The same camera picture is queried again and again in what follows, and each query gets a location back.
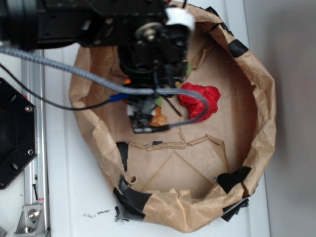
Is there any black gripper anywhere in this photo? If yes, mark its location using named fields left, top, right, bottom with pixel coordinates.
left=126, top=92, right=170, bottom=133

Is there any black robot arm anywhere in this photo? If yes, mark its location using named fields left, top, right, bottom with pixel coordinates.
left=0, top=0, right=195, bottom=133

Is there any green plush toy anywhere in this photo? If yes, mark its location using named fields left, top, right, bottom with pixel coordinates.
left=154, top=60, right=192, bottom=107

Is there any orange spiral seashell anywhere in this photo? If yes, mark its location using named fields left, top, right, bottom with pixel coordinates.
left=150, top=106, right=169, bottom=127

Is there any red crumpled paper ball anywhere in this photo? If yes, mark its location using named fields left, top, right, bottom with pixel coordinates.
left=178, top=82, right=221, bottom=121

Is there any brown paper bag bin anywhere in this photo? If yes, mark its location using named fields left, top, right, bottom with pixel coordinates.
left=75, top=5, right=277, bottom=233

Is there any thin black cable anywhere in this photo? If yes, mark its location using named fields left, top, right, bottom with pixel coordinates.
left=0, top=63, right=129, bottom=111

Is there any grey braided cable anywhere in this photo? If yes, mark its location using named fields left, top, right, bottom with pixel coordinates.
left=0, top=46, right=209, bottom=129

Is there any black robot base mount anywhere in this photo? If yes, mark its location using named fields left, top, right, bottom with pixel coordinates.
left=0, top=78, right=35, bottom=190

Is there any aluminium extrusion rail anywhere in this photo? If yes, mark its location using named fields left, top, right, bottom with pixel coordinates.
left=20, top=48, right=51, bottom=237

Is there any metal corner bracket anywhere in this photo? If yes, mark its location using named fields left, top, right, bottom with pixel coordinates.
left=14, top=204, right=46, bottom=237

